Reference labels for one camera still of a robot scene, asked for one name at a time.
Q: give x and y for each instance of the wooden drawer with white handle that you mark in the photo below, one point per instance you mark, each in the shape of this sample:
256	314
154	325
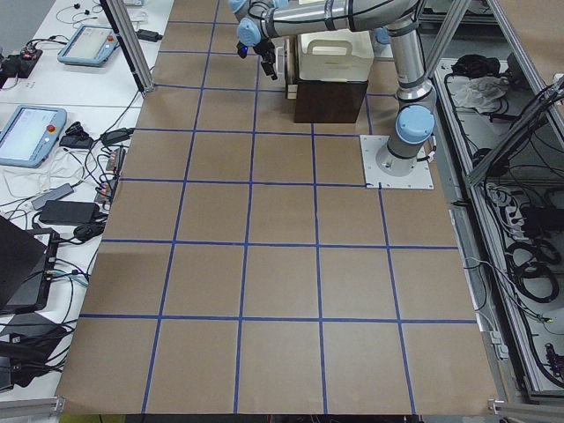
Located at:
286	66

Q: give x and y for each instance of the blue teach pendant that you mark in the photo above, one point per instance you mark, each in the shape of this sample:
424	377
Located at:
90	46
30	135

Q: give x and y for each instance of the upper blue teach pendant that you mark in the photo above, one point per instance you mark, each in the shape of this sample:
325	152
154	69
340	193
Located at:
90	46

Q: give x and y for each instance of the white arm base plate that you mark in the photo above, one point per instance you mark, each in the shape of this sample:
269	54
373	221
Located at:
382	170

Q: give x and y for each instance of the black power adapter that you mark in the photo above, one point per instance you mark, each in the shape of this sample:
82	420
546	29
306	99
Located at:
67	213

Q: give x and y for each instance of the white plastic storage bin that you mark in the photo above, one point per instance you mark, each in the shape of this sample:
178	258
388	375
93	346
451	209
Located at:
335	56

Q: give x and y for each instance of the aluminium frame post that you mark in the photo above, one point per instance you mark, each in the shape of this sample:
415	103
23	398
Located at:
120	22

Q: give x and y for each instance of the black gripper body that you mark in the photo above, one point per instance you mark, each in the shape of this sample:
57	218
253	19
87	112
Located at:
263	52

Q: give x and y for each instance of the crumpled white cloth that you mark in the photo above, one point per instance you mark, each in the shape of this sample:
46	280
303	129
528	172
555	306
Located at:
483	94

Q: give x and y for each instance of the lower blue teach pendant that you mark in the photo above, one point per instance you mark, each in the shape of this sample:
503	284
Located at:
30	135

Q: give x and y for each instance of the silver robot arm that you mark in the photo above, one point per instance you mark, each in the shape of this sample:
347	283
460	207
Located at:
259	22

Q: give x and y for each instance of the black laptop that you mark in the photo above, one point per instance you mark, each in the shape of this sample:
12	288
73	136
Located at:
27	258

